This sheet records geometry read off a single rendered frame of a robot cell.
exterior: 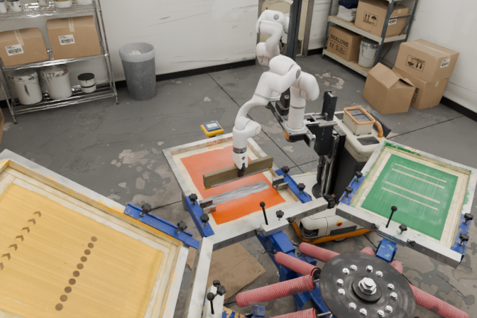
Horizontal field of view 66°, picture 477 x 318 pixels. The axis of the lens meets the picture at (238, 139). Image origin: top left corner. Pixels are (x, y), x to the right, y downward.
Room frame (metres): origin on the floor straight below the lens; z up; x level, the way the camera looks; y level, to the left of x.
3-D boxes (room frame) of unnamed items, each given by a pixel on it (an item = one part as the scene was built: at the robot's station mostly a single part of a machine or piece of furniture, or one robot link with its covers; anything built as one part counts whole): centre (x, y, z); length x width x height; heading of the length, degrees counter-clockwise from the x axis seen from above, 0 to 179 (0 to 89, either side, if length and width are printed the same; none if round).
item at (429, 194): (1.46, -0.92, 1.05); 1.08 x 0.61 x 0.23; 146
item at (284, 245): (1.14, -0.20, 1.02); 0.17 x 0.06 x 0.05; 26
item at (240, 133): (1.56, -0.04, 1.33); 0.15 x 0.10 x 0.11; 140
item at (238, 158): (1.54, -0.01, 1.20); 0.10 x 0.07 x 0.11; 26
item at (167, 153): (1.65, 0.05, 0.97); 0.79 x 0.58 x 0.04; 26
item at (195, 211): (1.31, 0.19, 0.98); 0.30 x 0.05 x 0.07; 26
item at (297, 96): (1.95, -0.36, 1.37); 0.13 x 0.10 x 0.16; 50
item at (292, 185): (1.56, -0.31, 0.98); 0.30 x 0.05 x 0.07; 26
